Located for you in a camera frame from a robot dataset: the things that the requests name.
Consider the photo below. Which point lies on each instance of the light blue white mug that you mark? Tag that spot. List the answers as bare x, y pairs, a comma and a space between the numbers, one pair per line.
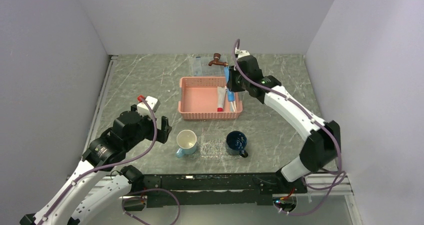
187, 143

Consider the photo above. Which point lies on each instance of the aluminium side rail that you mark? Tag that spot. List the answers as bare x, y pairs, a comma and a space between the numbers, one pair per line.
99, 97

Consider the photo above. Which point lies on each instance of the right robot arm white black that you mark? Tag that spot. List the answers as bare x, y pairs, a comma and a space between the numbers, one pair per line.
321, 138

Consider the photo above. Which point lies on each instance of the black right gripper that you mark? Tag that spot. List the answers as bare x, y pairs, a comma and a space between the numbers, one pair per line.
230, 85

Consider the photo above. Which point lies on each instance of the clear textured acrylic tray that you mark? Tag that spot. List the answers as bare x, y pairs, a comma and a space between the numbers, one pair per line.
213, 147

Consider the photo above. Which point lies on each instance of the pink plastic basket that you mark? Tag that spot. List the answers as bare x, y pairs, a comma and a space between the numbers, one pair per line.
199, 99

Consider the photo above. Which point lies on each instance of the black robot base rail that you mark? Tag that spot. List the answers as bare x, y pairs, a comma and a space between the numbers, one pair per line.
262, 189

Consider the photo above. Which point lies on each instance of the copper faucet tap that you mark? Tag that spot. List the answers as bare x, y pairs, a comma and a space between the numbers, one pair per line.
217, 61

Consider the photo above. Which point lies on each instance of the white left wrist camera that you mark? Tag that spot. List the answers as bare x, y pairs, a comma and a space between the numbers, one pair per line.
147, 103

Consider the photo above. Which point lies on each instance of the white red-capped toothpaste tube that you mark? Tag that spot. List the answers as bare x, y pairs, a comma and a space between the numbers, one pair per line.
221, 94

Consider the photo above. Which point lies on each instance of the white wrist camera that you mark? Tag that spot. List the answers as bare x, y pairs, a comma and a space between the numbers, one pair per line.
147, 103
241, 53

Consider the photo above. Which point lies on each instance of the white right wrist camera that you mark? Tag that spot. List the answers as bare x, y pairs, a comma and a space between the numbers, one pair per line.
241, 53

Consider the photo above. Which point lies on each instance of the blue toothpaste tube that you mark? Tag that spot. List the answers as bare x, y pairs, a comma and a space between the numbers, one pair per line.
230, 94

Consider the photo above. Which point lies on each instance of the clear plastic box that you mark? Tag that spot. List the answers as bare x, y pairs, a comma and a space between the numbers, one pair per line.
200, 67

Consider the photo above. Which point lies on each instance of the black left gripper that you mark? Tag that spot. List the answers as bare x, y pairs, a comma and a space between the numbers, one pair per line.
162, 133

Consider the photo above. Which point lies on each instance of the dark blue mug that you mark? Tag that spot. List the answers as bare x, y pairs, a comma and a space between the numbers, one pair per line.
236, 143

